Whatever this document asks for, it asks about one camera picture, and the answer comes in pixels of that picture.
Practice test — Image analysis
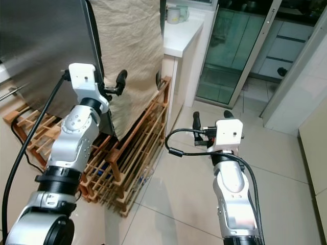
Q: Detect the mini fridge door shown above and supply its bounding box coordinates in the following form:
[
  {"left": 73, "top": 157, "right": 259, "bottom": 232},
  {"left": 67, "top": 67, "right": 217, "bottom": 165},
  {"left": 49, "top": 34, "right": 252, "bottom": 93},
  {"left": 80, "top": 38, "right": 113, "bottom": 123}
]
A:
[{"left": 0, "top": 0, "right": 104, "bottom": 123}]

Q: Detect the glass sliding door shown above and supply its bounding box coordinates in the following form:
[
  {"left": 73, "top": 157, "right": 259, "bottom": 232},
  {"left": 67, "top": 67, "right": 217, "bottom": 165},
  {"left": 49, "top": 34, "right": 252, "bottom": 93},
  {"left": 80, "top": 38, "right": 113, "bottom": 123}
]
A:
[{"left": 193, "top": 0, "right": 327, "bottom": 128}]

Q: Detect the white kitchen counter unit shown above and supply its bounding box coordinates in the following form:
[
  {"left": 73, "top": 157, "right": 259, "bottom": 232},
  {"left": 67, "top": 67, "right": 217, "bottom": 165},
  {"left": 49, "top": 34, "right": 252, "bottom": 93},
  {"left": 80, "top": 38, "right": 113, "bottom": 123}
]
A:
[{"left": 160, "top": 18, "right": 206, "bottom": 111}]

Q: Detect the clear plastic bottle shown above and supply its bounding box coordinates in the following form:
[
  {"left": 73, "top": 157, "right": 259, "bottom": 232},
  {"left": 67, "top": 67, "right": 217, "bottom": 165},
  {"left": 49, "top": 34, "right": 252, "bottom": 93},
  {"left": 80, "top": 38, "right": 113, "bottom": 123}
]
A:
[{"left": 133, "top": 173, "right": 149, "bottom": 193}]

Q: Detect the grey mug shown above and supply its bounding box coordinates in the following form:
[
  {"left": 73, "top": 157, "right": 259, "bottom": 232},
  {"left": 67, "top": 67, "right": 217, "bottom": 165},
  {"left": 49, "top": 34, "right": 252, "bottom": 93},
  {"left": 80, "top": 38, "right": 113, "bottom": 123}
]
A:
[{"left": 166, "top": 6, "right": 180, "bottom": 25}]

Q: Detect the wooden slatted rack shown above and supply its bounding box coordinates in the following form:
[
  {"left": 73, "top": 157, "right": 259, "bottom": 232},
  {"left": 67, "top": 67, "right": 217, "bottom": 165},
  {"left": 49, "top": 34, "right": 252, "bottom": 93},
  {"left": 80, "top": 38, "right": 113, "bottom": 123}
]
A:
[{"left": 2, "top": 77, "right": 172, "bottom": 218}]

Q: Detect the white drawer unit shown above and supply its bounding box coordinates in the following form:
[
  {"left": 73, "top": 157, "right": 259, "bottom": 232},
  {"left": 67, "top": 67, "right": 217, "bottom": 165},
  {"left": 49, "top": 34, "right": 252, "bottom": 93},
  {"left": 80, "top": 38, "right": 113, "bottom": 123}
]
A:
[{"left": 249, "top": 20, "right": 315, "bottom": 82}]

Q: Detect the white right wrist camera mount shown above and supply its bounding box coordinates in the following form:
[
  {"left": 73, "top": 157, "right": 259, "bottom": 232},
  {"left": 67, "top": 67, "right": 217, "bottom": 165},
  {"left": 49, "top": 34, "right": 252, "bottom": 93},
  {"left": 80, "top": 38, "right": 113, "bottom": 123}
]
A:
[{"left": 206, "top": 118, "right": 244, "bottom": 154}]

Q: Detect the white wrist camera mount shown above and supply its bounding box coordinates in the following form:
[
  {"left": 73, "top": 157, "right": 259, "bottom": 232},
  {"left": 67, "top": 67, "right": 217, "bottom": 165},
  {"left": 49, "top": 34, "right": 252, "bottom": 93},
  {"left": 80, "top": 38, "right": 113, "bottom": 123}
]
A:
[
  {"left": 206, "top": 118, "right": 244, "bottom": 154},
  {"left": 67, "top": 63, "right": 111, "bottom": 112}
]

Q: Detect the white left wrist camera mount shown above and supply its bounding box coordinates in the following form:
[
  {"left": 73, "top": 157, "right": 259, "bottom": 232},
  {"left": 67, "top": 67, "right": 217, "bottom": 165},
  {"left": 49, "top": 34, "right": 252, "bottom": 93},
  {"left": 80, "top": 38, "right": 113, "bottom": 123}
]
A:
[{"left": 67, "top": 63, "right": 111, "bottom": 112}]

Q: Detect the metal cabinet handle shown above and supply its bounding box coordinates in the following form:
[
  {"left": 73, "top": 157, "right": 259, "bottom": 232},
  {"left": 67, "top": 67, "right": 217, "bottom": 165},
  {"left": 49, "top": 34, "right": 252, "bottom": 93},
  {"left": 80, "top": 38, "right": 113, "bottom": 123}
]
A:
[{"left": 0, "top": 86, "right": 27, "bottom": 102}]

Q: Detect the black power cord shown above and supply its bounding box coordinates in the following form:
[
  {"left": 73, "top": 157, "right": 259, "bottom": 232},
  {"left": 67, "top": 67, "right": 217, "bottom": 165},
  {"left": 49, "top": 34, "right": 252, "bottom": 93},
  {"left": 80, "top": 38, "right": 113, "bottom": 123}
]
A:
[{"left": 20, "top": 128, "right": 52, "bottom": 177}]

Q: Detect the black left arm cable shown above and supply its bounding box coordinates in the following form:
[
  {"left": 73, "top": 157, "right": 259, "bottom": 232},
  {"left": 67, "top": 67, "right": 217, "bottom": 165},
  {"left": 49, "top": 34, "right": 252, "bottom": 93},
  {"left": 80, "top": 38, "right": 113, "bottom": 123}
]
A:
[{"left": 1, "top": 70, "right": 73, "bottom": 241}]

